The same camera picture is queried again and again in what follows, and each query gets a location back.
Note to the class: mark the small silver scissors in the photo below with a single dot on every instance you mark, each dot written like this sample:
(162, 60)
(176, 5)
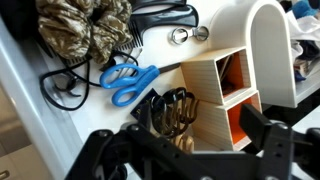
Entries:
(191, 33)

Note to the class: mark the white open drawer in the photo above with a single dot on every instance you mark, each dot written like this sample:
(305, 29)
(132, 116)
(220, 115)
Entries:
(156, 55)

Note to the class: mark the blue crumpled cloth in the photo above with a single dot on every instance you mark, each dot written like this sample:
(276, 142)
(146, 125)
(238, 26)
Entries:
(303, 8)

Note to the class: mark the white arch organizer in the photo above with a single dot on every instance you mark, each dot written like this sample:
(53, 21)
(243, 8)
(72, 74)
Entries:
(266, 50)

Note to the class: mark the beige claw hair clip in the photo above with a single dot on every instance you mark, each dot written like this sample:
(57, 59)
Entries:
(183, 143)

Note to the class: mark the camouflage fabric scrunchie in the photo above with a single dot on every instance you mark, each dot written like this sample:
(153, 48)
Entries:
(66, 23)

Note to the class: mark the pile of assorted clutter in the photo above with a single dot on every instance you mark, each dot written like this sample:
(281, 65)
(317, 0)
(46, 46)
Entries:
(306, 26)

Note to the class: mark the black claw hair clip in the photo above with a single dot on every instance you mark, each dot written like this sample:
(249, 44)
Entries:
(160, 116)

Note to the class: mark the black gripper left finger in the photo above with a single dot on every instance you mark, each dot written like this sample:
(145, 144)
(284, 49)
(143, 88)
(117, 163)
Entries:
(145, 116)

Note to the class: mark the small printed box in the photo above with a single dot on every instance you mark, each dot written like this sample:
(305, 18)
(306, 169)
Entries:
(305, 68)

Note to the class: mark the black yellow card pack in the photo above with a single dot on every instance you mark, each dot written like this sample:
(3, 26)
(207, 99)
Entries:
(151, 95)

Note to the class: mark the white orange box organizer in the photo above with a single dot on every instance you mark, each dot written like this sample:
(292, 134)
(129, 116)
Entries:
(200, 80)

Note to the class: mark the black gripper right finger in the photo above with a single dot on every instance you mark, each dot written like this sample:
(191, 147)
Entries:
(256, 125)

